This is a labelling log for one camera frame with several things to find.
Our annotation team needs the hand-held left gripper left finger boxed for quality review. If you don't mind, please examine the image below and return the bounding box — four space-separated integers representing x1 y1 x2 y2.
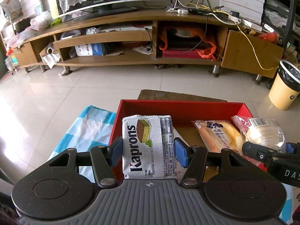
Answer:
48 136 123 189

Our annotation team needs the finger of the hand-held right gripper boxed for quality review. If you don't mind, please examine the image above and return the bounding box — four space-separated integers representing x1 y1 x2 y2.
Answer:
242 141 282 167
287 142 300 155

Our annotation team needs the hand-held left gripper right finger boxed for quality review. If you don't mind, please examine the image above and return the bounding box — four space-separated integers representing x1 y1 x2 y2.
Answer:
175 138 252 186

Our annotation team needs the white snack packet orange print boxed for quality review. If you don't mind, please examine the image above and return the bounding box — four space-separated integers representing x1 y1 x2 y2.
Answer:
173 129 188 179

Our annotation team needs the round cake packet red edge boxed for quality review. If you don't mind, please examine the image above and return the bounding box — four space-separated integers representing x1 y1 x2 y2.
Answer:
231 115 287 154

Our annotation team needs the silver wafer packet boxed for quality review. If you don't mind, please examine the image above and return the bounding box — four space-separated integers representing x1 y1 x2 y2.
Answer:
122 114 178 180

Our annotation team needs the long bread packet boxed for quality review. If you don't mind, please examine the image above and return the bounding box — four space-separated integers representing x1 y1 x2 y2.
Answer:
191 119 245 156

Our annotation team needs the red cardboard box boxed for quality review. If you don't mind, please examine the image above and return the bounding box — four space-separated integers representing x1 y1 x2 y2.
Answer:
108 99 268 183

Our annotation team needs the blue white checkered cloth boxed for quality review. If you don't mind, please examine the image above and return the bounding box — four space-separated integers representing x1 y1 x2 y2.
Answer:
54 105 294 224

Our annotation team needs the yellow trash bin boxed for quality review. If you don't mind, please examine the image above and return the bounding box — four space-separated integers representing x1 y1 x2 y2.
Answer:
268 60 300 110

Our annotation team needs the red flat box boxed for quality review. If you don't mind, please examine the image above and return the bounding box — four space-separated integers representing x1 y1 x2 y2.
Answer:
162 49 202 58

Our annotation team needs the white blue printed box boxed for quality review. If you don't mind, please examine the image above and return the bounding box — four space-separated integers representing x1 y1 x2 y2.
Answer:
75 43 105 57

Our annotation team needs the orange plastic bag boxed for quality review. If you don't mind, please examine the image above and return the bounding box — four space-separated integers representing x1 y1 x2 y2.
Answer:
158 26 218 60

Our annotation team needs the red plastic bag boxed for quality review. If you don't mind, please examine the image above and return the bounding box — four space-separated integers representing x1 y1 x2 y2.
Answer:
258 33 278 44

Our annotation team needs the wooden TV stand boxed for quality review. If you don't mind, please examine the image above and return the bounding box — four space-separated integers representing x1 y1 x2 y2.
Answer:
12 9 285 79

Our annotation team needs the steel pot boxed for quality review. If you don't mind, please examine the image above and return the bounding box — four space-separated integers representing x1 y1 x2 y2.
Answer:
175 28 201 37

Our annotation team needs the white set-top box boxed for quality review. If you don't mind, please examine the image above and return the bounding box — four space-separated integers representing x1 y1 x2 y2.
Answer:
98 26 153 32

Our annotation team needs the white power strip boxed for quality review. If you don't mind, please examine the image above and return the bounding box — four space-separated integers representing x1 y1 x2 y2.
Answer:
241 19 262 31

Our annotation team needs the black metal rack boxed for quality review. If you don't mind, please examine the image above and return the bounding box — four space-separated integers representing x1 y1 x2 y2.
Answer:
262 0 300 59

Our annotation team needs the yellow cable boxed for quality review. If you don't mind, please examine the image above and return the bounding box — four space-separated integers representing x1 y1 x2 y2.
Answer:
239 26 279 70

